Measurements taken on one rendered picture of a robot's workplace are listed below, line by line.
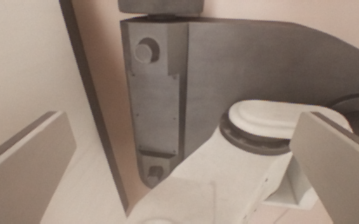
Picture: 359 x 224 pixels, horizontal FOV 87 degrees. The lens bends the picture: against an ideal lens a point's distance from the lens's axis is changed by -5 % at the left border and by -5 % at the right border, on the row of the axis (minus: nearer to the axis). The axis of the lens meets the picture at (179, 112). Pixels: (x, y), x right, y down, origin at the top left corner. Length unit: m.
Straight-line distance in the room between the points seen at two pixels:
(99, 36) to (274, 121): 0.58
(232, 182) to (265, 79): 0.27
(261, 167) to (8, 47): 0.50
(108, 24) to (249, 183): 0.59
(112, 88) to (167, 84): 0.34
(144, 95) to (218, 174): 0.28
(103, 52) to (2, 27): 0.32
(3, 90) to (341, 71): 0.68
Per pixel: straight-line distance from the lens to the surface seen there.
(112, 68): 0.73
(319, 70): 0.51
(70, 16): 0.74
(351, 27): 0.71
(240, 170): 0.32
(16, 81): 0.51
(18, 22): 0.53
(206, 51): 0.45
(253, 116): 0.35
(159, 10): 0.43
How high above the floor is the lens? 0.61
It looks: 58 degrees down
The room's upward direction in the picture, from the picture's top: 160 degrees counter-clockwise
